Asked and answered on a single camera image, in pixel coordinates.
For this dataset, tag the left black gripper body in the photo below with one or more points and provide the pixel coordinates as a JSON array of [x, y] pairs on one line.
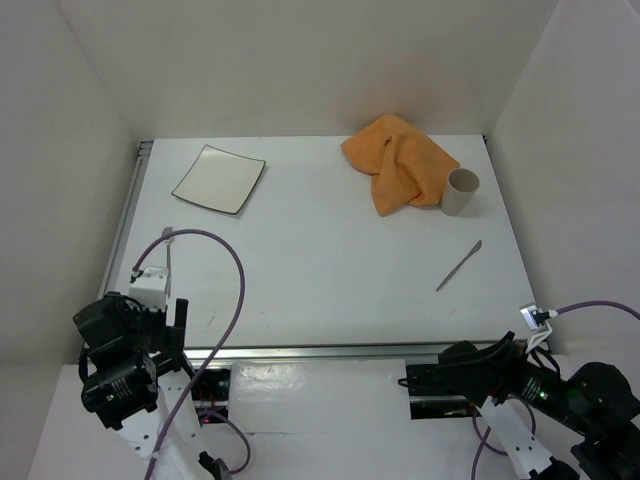
[[174, 334]]

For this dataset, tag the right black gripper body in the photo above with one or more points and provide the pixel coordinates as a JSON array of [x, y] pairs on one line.
[[502, 369]]

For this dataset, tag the silver table knife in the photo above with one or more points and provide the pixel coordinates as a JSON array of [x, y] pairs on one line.
[[475, 249]]

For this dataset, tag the square white plate black rim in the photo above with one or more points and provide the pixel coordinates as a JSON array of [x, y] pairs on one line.
[[220, 181]]

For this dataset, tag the beige cylindrical cup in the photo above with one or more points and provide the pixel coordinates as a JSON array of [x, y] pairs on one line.
[[461, 185]]

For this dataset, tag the orange cloth napkin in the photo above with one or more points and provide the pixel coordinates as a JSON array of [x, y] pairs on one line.
[[405, 165]]

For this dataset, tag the silver fork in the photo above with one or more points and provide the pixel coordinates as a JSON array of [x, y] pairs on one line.
[[166, 231]]

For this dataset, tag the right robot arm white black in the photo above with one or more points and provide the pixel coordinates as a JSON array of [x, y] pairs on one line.
[[596, 402]]

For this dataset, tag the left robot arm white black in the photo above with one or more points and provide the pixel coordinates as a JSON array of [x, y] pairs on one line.
[[137, 380]]

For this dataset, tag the aluminium table frame rail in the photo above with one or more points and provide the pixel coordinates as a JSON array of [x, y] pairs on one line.
[[309, 268]]

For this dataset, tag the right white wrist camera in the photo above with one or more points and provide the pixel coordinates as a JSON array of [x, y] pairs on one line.
[[538, 322]]

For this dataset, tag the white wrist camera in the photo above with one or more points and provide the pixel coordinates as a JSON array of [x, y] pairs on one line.
[[538, 322], [149, 287]]

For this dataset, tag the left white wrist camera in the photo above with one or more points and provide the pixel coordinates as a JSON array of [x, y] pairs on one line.
[[149, 287]]

